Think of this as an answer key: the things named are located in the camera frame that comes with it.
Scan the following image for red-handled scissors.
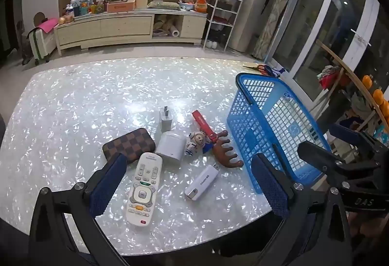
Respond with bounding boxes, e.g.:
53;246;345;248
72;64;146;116
242;64;274;76

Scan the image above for patterned curtain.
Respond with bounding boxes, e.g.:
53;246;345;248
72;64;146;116
252;0;310;60

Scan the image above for pile of small packages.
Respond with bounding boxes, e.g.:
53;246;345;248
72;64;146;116
62;0;107;18

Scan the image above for white plug charger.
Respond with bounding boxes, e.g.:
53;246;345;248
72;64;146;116
159;106;173;134

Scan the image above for white remote control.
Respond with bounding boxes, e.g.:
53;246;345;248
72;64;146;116
126;152;161;227

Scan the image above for curved wooden frame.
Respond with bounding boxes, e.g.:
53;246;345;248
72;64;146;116
316;39;389;120

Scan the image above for white usb dongle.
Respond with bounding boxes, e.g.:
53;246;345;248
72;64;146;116
185;163;221;202

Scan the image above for pink folder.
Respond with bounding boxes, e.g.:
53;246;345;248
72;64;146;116
36;18;59;33

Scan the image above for astronaut keychain with red strap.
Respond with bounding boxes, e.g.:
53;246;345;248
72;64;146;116
185;110;220;157

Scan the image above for blue plastic mesh basket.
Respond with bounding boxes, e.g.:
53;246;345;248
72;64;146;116
226;72;332;195

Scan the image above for white wire shelf rack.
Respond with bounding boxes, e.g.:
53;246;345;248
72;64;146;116
203;0;246;52

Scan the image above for cream suitcase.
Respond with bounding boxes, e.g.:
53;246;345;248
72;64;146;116
28;27;55;65

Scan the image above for white earbuds case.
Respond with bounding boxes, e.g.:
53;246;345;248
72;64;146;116
155;131;187;163

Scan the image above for glass sliding door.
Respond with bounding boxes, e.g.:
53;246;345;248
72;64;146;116
274;0;389;96

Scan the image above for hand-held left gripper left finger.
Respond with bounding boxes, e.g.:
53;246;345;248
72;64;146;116
28;153;130;266

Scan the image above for brown antler-shaped comb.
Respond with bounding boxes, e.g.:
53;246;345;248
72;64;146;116
211;130;244;168

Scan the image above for brown checkered case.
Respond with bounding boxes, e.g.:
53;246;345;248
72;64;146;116
102;128;156;165

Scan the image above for cream tv cabinet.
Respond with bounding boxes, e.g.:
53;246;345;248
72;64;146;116
54;7;209;56

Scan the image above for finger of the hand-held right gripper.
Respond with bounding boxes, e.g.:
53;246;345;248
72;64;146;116
297;141;380;190
330;123;389;163

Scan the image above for orange storage box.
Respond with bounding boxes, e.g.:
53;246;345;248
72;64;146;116
106;0;136;12

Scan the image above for green pillow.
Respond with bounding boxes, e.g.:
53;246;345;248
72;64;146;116
147;1;180;9

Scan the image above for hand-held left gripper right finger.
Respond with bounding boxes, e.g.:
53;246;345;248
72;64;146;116
251;153;353;266

